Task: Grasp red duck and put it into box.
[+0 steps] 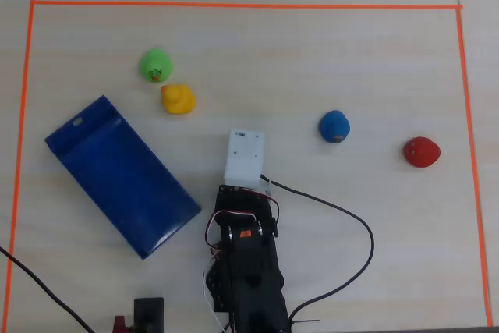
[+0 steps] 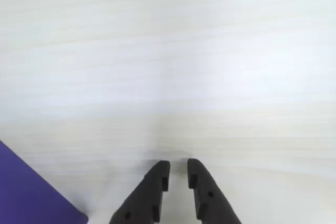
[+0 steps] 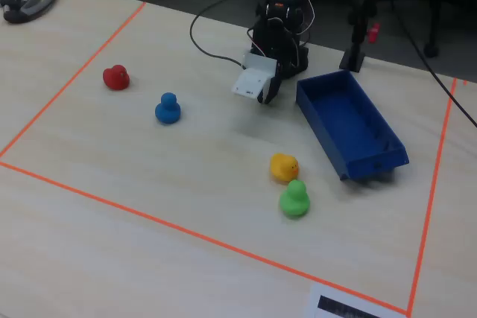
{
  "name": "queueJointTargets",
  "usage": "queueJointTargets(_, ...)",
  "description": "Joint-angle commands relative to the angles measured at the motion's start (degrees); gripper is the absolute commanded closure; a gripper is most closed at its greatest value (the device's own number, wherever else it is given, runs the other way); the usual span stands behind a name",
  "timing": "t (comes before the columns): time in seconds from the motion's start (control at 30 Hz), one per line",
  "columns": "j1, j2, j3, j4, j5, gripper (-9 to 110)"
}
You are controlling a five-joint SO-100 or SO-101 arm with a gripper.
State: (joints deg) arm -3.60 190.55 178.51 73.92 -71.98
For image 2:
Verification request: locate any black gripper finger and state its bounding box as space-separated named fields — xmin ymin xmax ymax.
xmin=109 ymin=160 xmax=171 ymax=224
xmin=187 ymin=158 xmax=243 ymax=224

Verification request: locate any purple plastic box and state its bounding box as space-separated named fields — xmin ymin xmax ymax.
xmin=0 ymin=140 xmax=89 ymax=224

